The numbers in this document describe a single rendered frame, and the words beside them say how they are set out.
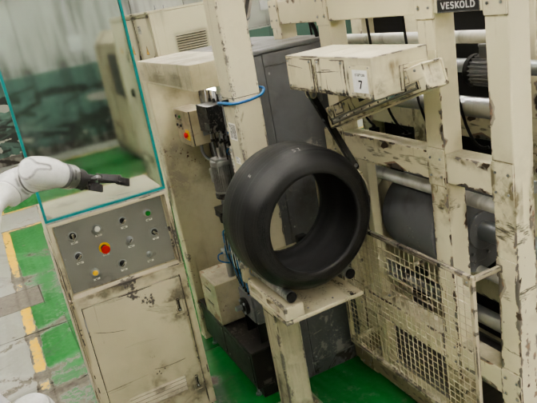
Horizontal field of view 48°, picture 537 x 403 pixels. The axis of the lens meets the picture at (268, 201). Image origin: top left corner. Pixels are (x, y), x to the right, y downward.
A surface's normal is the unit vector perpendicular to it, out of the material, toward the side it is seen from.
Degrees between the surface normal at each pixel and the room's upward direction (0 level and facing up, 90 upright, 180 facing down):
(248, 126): 90
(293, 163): 43
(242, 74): 90
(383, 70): 90
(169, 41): 90
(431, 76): 72
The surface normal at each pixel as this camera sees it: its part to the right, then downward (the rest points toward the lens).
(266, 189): -0.22, -0.22
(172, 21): 0.44, 0.22
